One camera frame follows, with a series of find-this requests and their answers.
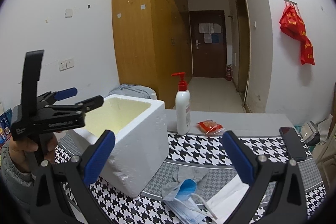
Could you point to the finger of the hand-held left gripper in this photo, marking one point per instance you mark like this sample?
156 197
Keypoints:
65 93
89 103

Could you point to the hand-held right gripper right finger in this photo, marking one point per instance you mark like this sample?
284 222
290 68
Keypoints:
237 158

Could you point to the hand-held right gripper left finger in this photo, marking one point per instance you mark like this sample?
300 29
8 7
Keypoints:
99 158

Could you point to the white foam box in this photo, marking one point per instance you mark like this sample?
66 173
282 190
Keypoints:
136 150

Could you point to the blue cup face mask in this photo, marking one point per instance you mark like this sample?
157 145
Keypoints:
187 187

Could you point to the light blue surgical mask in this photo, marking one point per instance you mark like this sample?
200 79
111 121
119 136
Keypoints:
181 211

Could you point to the person's left forearm grey sleeve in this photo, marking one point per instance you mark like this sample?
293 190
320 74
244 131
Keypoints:
15 187

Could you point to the person's left hand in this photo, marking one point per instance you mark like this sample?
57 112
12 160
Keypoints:
22 154

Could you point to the black white houndstooth cloth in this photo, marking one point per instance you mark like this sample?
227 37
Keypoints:
204 150

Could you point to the blue snack packet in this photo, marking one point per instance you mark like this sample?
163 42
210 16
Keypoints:
4 124

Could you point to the red snack packet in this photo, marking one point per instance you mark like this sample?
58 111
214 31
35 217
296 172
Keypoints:
208 126

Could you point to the grey blue clothing pile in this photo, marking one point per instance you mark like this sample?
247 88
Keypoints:
131 90

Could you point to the black smartphone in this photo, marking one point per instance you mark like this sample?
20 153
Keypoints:
292 144

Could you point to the white pump bottle red cap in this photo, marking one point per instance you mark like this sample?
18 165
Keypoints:
183 108

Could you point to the wooden wardrobe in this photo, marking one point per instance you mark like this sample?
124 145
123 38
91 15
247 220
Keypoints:
134 43

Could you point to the clear plastic bag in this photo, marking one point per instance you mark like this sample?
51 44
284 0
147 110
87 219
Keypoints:
315 129

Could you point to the red fire extinguisher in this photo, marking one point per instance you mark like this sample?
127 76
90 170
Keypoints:
229 73

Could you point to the dark brown door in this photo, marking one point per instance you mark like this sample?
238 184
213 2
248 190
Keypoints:
210 61

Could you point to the blue door notice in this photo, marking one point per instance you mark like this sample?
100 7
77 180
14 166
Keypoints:
212 38

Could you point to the red plastic bag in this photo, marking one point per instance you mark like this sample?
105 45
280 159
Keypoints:
307 52
291 22

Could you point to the white door notice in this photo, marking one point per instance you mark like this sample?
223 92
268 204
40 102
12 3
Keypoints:
208 28

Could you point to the white wall socket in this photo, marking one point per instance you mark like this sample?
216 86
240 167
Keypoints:
62 65

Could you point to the white wall switch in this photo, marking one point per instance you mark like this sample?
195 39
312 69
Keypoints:
69 63

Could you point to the metal wall hook rack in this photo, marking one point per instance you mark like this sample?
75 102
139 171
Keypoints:
290 1

